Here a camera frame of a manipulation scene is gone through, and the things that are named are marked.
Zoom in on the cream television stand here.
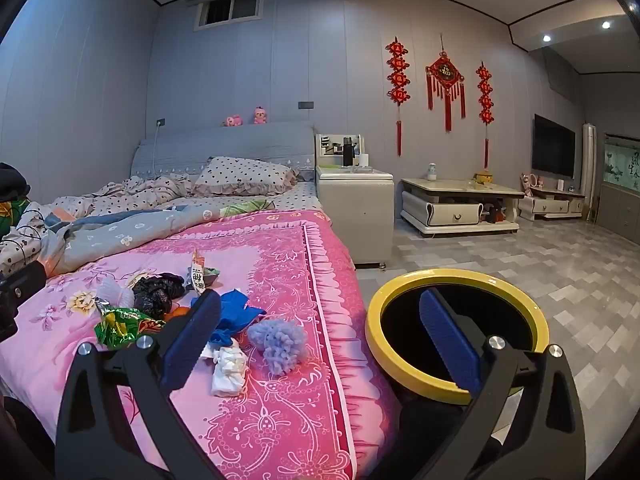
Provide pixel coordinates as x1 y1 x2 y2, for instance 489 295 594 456
517 187 587 220

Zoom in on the cream coffee table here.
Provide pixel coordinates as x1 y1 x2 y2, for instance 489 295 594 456
400 176 525 238

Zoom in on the lavender fuzzy ball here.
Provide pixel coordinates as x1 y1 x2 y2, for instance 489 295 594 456
246 319 308 376

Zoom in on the white cloth bundle pink band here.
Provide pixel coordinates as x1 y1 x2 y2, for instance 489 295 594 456
210 345 249 398

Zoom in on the white orange snack packet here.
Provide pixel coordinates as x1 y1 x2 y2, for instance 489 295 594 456
186 249 208 295

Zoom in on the red diamond tassel decoration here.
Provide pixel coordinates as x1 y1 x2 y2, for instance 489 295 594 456
425 34 467 132

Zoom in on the white standing air conditioner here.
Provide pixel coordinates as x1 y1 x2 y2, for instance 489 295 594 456
581 122 599 221

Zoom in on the blue cloth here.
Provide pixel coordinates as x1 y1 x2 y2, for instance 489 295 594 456
209 289 267 348

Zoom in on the polka dot bedsheet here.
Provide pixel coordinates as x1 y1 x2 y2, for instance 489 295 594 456
165 180 323 216

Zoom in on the grey bed headboard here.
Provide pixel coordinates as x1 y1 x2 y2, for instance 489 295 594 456
130 122 321 181

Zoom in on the polka dot quilt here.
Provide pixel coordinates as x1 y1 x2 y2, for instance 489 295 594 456
0 172 201 276

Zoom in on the black plastic bag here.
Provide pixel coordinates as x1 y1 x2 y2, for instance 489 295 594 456
131 272 187 318

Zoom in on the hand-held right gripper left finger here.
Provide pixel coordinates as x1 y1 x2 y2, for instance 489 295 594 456
54 289 223 480

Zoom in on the polka dot pillow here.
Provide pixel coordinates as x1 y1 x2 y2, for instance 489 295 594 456
192 156 300 197

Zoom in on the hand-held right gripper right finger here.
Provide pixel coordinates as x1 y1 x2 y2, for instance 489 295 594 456
419 287 587 480

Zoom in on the fish tank cabinet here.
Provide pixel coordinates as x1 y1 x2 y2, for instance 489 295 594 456
597 132 640 246

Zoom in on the white foam fruit net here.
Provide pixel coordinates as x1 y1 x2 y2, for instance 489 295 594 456
95 277 136 311

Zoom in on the white nightstand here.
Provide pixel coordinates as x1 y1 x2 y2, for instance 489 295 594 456
314 132 396 266

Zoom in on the small wall window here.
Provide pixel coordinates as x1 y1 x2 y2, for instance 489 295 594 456
194 0 263 29

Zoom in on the black wall television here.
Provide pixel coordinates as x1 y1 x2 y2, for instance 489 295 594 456
531 114 577 178

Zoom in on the green snack wrapper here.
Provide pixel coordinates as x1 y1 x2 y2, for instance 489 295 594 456
94 300 166 351

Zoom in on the yellow round waste bin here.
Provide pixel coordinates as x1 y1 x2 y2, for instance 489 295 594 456
365 268 551 406

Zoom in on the pink floral blanket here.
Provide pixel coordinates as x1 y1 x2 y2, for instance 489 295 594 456
0 209 401 480

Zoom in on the green floral cloth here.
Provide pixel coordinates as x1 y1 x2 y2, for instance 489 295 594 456
0 199 32 241

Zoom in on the grey floral quilt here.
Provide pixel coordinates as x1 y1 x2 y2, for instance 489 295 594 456
37 204 281 278

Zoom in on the dark cloth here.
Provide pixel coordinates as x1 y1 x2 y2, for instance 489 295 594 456
0 162 32 206

